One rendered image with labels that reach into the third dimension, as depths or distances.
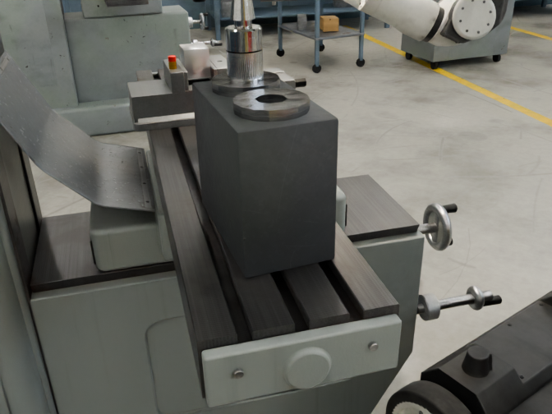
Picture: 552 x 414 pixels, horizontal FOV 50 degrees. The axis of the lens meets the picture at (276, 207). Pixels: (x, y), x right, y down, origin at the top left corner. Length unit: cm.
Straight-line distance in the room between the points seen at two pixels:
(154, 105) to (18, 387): 59
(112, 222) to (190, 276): 42
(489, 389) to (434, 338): 107
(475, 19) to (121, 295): 81
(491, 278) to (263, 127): 196
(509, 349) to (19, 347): 90
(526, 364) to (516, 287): 131
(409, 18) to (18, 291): 84
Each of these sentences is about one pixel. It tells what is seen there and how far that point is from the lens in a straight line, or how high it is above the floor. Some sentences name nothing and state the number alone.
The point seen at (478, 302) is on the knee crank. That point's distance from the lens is 143.
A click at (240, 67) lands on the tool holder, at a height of 116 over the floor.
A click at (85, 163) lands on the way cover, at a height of 91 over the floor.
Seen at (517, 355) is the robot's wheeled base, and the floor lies 59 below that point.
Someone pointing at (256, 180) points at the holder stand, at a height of 107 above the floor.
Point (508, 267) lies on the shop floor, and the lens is 260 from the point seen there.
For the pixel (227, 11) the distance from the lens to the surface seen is 703.
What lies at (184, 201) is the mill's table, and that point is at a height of 94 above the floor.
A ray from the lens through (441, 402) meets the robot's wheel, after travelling 106.
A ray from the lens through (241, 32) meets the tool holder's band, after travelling 75.
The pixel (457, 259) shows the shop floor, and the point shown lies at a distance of 259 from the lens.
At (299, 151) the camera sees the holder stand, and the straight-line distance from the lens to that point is 66.
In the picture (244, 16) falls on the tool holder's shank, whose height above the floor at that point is 122.
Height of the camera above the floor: 134
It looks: 27 degrees down
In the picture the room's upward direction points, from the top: 1 degrees counter-clockwise
